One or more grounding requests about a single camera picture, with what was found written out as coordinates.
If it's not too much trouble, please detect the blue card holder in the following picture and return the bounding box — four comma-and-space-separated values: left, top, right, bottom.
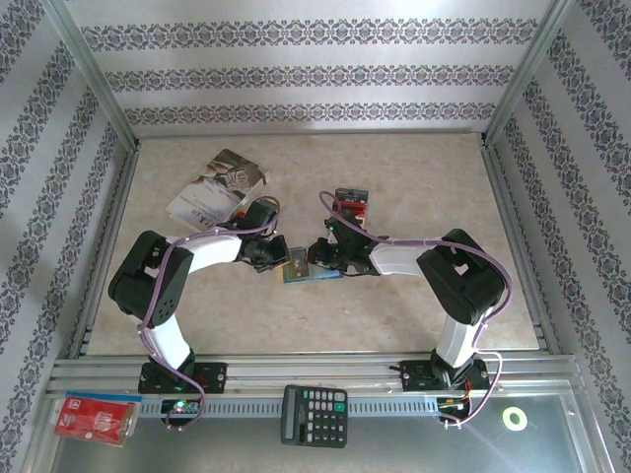
281, 245, 345, 285

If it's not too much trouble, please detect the red VIP card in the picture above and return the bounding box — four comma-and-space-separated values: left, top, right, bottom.
331, 198, 371, 217

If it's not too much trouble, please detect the photo cover book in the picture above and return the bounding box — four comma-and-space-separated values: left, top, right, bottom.
165, 148, 272, 236

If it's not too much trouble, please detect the black desk calculator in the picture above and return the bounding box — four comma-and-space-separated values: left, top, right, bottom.
280, 383, 349, 449

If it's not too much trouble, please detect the controller board with LED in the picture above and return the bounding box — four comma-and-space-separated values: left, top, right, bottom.
160, 397, 203, 420
436, 393, 472, 420

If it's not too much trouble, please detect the grey metal sheet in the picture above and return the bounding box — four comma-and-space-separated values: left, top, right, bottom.
19, 393, 612, 473

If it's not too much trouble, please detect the green tape roll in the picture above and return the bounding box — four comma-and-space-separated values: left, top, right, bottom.
501, 406, 528, 433

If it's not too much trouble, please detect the red packet in clear pouch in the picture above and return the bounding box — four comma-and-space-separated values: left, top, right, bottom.
51, 390, 144, 449

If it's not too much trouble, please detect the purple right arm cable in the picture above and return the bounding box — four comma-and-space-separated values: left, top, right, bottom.
318, 190, 514, 430

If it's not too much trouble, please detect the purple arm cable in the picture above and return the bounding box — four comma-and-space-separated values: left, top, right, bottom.
318, 190, 514, 430
139, 195, 283, 433

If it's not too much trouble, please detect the aluminium back rail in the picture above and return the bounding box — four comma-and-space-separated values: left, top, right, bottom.
132, 128, 487, 140

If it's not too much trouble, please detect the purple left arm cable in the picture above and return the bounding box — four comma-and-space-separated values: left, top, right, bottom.
139, 195, 283, 433

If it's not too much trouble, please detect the aluminium mounting rail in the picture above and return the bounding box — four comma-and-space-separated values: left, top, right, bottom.
46, 350, 586, 395

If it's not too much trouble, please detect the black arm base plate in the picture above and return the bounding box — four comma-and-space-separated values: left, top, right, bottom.
137, 362, 228, 395
399, 359, 492, 394

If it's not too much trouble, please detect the aluminium side rail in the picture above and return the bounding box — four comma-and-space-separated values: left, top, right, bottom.
66, 142, 142, 361
480, 140, 561, 356

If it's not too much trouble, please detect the grey slotted cable duct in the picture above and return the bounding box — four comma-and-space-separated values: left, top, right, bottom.
137, 396, 443, 420

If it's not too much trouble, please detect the aluminium frame post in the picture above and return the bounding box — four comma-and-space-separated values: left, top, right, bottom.
38, 0, 142, 152
480, 0, 581, 147

